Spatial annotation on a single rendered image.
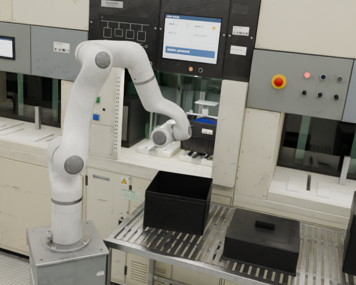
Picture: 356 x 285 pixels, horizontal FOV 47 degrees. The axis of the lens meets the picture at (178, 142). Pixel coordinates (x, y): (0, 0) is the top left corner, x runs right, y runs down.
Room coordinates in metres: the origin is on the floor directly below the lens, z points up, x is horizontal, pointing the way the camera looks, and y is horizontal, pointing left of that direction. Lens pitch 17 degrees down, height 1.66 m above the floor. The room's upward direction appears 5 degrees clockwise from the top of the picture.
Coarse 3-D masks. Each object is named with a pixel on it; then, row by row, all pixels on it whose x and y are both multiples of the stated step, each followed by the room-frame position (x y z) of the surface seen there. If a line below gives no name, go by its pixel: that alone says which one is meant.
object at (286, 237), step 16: (240, 224) 1.54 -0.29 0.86; (256, 224) 1.54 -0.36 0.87; (272, 224) 1.52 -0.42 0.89; (288, 224) 1.58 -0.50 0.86; (224, 240) 1.44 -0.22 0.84; (240, 240) 1.42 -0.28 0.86; (256, 240) 1.42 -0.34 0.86; (272, 240) 1.43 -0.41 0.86; (288, 240) 1.45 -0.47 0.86; (224, 256) 1.43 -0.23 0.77; (240, 256) 1.41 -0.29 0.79; (256, 256) 1.40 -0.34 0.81; (272, 256) 1.38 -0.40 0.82; (288, 256) 1.37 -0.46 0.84; (288, 272) 1.36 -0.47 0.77
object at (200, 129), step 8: (208, 104) 2.28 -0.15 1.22; (216, 104) 2.31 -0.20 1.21; (208, 112) 2.32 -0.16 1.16; (192, 120) 2.45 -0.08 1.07; (192, 128) 2.24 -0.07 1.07; (200, 128) 2.23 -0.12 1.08; (208, 128) 2.22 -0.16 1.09; (192, 136) 2.24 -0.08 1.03; (200, 136) 2.23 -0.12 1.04; (208, 136) 2.22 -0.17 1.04; (184, 144) 2.26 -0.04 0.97; (192, 144) 2.24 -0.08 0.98; (200, 144) 2.23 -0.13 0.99; (208, 144) 2.21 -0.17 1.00; (192, 152) 2.31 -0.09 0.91; (200, 152) 2.23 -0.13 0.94; (208, 152) 2.21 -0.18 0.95
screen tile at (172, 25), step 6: (168, 24) 2.09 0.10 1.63; (174, 24) 2.08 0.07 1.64; (180, 24) 2.07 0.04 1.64; (174, 30) 2.08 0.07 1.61; (180, 30) 2.07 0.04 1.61; (186, 30) 2.06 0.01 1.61; (168, 36) 2.09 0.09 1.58; (174, 36) 2.08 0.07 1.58; (180, 36) 2.07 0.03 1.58; (186, 36) 2.06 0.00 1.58; (168, 42) 2.09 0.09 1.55; (174, 42) 2.08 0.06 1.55; (180, 42) 2.07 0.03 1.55; (186, 42) 2.06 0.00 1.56
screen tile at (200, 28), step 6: (198, 24) 2.04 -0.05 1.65; (204, 24) 2.03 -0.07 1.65; (210, 24) 2.03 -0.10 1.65; (198, 30) 2.04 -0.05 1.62; (204, 30) 2.03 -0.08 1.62; (210, 30) 2.02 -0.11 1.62; (216, 30) 2.02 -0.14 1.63; (192, 36) 2.05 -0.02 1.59; (210, 36) 2.02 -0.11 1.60; (216, 36) 2.01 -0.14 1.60; (192, 42) 2.05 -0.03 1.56; (198, 42) 2.04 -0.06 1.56; (204, 42) 2.03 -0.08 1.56; (210, 42) 2.02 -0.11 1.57
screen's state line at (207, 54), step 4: (168, 48) 2.09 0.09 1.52; (172, 48) 2.08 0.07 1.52; (176, 48) 2.07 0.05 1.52; (180, 48) 2.07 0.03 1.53; (184, 48) 2.06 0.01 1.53; (168, 52) 2.09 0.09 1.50; (172, 52) 2.08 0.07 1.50; (176, 52) 2.07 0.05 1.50; (180, 52) 2.07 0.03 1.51; (184, 52) 2.06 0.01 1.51; (188, 52) 2.05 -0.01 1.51; (192, 52) 2.05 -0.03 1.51; (196, 52) 2.04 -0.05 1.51; (200, 52) 2.04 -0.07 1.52; (204, 52) 2.03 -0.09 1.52; (208, 52) 2.02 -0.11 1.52; (212, 52) 2.02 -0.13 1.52; (196, 56) 2.04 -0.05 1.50; (200, 56) 2.04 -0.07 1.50; (204, 56) 2.03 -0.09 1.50; (208, 56) 2.02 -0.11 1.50; (212, 56) 2.02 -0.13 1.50
